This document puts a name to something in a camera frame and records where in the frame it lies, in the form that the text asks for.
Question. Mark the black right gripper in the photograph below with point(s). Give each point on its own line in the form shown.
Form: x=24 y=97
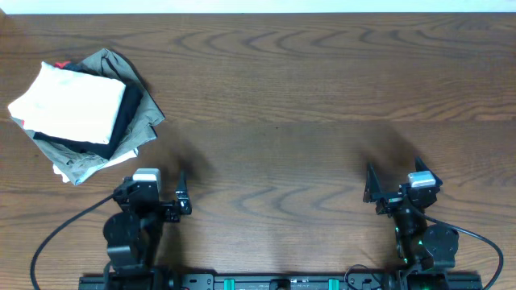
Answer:
x=392 y=200

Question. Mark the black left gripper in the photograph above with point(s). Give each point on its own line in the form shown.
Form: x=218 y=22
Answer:
x=166 y=206

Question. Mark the white printed t-shirt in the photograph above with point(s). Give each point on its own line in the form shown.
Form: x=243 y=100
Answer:
x=70 y=105

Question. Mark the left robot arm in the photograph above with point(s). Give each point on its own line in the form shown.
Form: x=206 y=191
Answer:
x=134 y=234

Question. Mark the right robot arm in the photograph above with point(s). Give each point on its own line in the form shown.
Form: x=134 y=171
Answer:
x=428 y=251

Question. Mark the white folded garment bottom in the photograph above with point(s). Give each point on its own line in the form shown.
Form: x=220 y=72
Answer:
x=90 y=171

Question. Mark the khaki folded garment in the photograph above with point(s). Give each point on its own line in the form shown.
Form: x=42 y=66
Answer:
x=139 y=132

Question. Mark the red folded garment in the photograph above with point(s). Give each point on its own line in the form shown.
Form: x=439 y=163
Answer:
x=61 y=65

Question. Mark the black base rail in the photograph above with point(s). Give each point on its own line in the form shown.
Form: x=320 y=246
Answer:
x=360 y=279

